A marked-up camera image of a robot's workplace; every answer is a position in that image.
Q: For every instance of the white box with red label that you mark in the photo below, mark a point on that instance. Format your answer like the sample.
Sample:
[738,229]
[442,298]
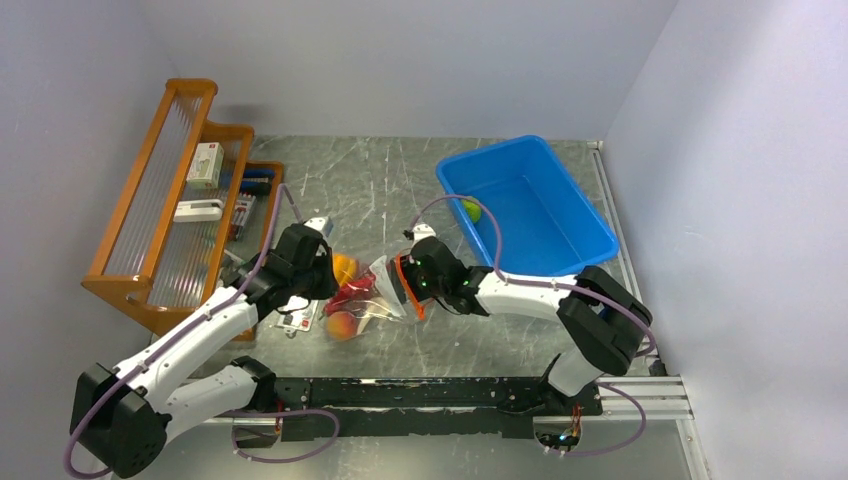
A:
[205,168]

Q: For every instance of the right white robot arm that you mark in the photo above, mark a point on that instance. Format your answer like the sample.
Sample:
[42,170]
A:
[607,326]

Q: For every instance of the yellow fake bell pepper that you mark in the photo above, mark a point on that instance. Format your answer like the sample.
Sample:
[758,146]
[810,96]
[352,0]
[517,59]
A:
[345,268]

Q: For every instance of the white blister pack card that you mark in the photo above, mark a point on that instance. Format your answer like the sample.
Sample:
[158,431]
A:
[296,316]

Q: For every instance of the white flat device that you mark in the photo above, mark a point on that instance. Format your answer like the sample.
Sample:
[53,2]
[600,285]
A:
[194,211]

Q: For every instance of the blue marker pens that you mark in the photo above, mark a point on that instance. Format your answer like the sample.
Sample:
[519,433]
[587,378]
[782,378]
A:
[257,182]

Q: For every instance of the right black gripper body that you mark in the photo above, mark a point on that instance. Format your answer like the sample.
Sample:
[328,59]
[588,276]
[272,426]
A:
[422,287]

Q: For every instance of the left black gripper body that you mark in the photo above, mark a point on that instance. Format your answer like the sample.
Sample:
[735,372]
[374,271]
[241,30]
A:
[314,282]

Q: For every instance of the green fake fruit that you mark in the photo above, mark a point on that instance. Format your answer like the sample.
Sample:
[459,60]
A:
[473,210]

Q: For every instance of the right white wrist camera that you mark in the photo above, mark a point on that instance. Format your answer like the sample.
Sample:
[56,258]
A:
[419,232]

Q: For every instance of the blue plastic bin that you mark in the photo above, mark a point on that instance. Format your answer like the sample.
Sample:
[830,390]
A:
[536,219]

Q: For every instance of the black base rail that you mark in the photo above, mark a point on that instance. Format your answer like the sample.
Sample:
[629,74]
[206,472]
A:
[357,407]

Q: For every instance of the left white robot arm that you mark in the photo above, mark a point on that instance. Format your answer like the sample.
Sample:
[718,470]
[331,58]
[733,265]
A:
[127,414]

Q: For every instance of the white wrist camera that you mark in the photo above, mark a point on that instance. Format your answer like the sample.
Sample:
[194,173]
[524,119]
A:
[323,225]
[419,232]

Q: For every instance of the fake peach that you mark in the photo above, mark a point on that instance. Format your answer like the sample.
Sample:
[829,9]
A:
[341,326]

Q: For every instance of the red fake chili pepper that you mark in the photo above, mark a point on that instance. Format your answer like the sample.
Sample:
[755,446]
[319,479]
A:
[355,290]

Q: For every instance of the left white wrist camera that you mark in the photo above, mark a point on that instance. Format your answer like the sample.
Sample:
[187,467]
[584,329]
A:
[323,225]

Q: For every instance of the clear zip top bag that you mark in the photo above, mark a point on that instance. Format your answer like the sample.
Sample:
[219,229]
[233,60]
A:
[386,304]

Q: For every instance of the orange wooden rack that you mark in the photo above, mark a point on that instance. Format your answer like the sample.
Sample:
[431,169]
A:
[151,269]

